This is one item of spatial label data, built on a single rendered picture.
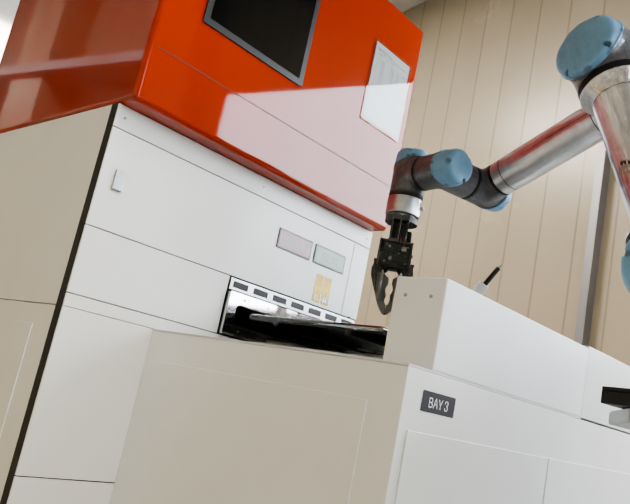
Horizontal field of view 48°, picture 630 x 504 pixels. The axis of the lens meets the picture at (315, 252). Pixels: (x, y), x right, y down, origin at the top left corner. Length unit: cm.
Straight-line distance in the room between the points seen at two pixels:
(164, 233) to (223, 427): 44
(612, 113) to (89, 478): 111
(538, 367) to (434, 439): 34
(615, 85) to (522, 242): 246
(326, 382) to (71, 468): 54
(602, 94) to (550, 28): 291
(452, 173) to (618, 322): 189
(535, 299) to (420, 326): 244
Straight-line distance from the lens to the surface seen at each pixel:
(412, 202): 154
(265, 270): 165
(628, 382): 178
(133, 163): 144
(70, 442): 141
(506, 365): 125
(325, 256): 179
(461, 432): 115
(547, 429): 142
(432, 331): 108
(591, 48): 127
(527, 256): 361
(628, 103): 122
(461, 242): 393
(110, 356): 142
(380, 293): 151
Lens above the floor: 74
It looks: 12 degrees up
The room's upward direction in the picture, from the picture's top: 12 degrees clockwise
